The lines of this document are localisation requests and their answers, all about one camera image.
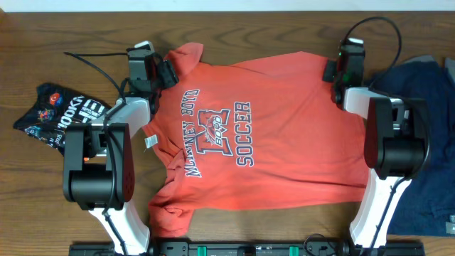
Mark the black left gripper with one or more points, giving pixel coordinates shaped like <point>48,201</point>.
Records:
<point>169,75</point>

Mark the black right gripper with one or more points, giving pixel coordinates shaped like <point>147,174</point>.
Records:
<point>330,65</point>

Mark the red soccer t-shirt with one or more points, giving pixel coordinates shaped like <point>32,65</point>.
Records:
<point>257,135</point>

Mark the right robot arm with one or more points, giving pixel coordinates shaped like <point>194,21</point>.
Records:
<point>396,147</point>

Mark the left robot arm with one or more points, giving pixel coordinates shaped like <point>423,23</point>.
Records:
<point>98,169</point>

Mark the black printed folded t-shirt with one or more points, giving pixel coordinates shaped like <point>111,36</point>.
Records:
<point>55,109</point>

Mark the navy blue t-shirt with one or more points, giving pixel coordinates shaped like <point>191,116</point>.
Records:
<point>427,206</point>

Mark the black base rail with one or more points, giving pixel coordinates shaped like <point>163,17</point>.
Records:
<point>317,248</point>

